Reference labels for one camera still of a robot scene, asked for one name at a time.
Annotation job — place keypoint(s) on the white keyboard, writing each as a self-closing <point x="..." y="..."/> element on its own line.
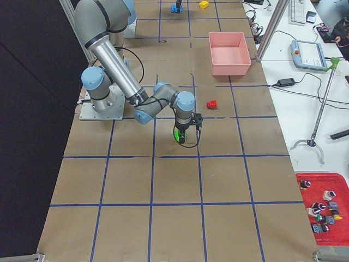
<point x="297" y="12"/>

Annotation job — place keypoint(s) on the green toy block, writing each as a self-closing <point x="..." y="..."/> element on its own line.
<point x="175" y="132"/>

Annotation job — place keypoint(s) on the aluminium profile post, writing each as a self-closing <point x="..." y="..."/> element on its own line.
<point x="271" y="28"/>

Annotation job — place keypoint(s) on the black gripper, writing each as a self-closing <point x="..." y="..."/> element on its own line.
<point x="178" y="3"/>
<point x="182" y="127"/>

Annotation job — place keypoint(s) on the black table power brick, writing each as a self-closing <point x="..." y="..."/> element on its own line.
<point x="286" y="82"/>

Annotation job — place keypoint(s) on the blue toy block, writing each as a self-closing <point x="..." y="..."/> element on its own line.
<point x="174" y="9"/>

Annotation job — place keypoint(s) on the usb hub with cables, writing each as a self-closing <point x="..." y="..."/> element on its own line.
<point x="256" y="29"/>

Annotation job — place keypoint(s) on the metal reacher grabber tool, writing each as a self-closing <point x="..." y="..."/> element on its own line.
<point x="311" y="142"/>

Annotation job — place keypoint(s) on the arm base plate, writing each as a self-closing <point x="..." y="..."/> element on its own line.
<point x="111" y="108"/>
<point x="130" y="30"/>

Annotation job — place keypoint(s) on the pink plastic box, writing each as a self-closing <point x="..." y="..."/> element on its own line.
<point x="229" y="54"/>

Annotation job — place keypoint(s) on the teach pendant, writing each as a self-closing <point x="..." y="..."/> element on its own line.
<point x="308" y="55"/>

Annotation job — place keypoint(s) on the red toy block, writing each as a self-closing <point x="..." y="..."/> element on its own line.
<point x="211" y="105"/>

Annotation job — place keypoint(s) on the red plastic tray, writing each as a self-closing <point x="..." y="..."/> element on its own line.
<point x="325" y="197"/>

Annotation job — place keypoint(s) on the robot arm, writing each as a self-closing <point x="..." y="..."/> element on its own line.
<point x="96" y="22"/>

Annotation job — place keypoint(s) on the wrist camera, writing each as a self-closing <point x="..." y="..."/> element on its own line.
<point x="196" y="120"/>

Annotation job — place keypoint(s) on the yellow toy block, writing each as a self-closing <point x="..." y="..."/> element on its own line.
<point x="204" y="4"/>

